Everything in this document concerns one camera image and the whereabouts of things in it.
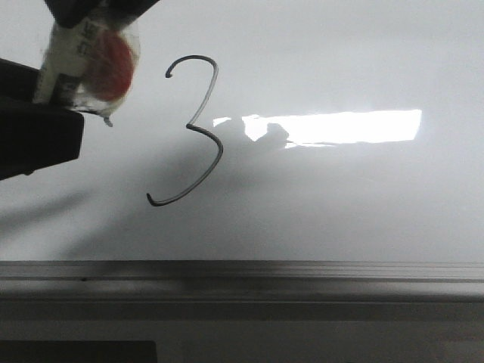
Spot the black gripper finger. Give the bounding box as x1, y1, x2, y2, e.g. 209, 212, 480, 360
1, 59, 84, 180
44, 0, 159, 27

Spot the white black whiteboard marker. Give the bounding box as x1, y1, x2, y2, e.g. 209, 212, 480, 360
33, 14, 100, 107

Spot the red magnet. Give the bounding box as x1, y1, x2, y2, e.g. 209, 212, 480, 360
73, 13, 141, 127

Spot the white whiteboard with aluminium frame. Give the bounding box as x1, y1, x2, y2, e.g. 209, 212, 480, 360
1, 1, 483, 301

